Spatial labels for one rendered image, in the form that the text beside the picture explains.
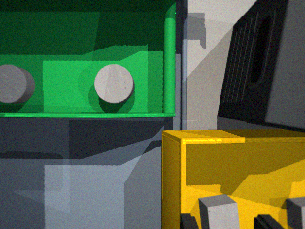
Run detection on green open bin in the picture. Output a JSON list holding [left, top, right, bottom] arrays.
[[0, 0, 176, 118]]

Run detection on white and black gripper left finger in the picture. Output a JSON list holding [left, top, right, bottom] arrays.
[[180, 213, 199, 229]]

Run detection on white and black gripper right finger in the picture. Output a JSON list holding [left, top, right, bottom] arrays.
[[254, 214, 285, 229]]

